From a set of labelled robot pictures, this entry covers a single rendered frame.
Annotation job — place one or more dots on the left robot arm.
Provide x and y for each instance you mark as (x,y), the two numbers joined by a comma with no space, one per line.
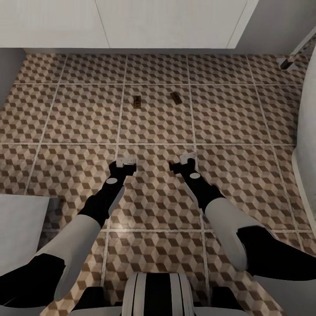
(53,270)

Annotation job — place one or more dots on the serving cart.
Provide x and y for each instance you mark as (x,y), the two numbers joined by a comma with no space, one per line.
(21,223)

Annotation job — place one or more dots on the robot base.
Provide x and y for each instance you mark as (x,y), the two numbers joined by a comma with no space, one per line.
(224,303)

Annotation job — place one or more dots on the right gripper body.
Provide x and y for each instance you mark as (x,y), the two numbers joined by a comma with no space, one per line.
(179,168)

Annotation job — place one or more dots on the mousetrap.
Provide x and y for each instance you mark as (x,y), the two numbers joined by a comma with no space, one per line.
(176,98)
(137,102)

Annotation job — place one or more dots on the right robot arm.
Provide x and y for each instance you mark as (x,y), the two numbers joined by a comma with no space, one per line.
(287,274)

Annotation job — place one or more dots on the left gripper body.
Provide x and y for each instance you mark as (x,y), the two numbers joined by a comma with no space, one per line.
(127,170)

